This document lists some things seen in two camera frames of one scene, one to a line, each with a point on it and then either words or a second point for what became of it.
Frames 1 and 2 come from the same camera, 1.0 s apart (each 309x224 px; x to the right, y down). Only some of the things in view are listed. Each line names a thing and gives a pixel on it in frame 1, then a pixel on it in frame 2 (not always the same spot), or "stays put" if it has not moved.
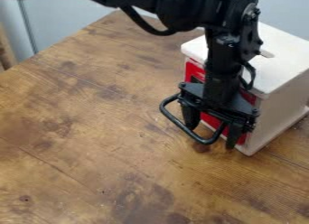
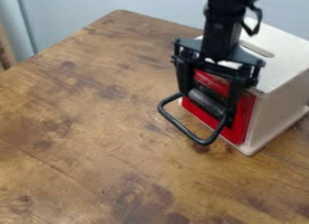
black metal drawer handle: x=202 y=141 stays put
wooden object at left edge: x=7 y=52 stays put
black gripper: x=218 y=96 to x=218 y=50
